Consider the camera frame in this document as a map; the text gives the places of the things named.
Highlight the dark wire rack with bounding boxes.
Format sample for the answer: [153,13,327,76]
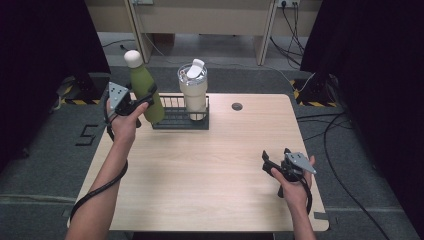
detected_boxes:
[151,93,211,131]

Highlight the green water bottle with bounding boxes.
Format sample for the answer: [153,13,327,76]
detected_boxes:
[123,49,166,125]

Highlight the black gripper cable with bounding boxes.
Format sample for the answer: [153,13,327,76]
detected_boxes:
[69,96,130,223]
[300,177,314,215]

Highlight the black stand base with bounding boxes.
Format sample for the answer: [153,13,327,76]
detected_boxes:
[59,71,112,106]
[289,71,338,108]

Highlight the black curtain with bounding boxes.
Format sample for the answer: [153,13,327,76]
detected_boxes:
[0,0,112,169]
[299,0,424,231]

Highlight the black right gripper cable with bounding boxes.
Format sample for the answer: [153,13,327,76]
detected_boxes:
[300,177,314,215]

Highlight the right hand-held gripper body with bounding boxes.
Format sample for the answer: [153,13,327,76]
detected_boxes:
[280,151,318,183]

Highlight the black plugged cables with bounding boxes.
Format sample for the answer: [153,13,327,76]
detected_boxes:
[269,2,307,67]

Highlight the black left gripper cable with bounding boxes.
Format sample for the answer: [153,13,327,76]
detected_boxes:
[69,96,130,223]

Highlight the cream insulated tumbler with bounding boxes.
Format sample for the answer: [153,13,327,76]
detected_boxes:
[177,58,209,122]

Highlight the person's right hand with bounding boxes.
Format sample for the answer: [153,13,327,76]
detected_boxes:
[270,155,317,210]

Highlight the person's left hand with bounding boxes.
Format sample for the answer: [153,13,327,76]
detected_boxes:
[106,101,150,145]

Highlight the black floor cable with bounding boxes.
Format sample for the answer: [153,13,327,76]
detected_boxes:
[295,111,392,240]

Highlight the white wall socket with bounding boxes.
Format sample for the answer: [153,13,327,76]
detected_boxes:
[277,0,301,9]

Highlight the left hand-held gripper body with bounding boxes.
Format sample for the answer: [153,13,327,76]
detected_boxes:
[108,81,148,117]

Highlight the beige desk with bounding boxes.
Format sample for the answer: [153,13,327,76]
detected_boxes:
[84,0,323,66]

